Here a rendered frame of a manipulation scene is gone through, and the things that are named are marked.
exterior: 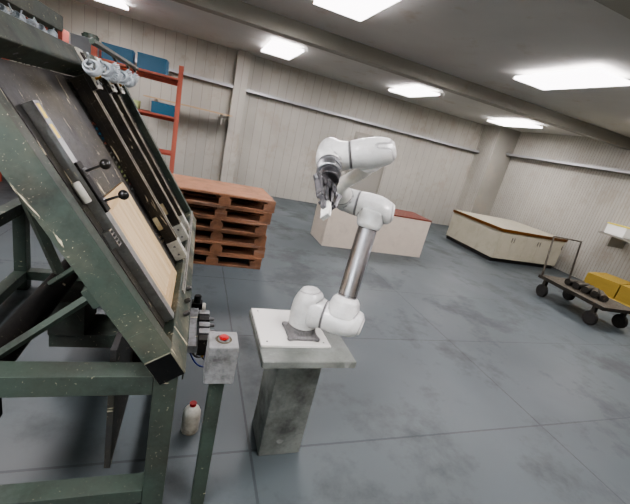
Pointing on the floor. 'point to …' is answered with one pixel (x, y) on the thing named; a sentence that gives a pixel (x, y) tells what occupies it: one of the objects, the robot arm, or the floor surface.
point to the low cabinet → (503, 239)
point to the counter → (341, 222)
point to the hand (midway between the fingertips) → (325, 210)
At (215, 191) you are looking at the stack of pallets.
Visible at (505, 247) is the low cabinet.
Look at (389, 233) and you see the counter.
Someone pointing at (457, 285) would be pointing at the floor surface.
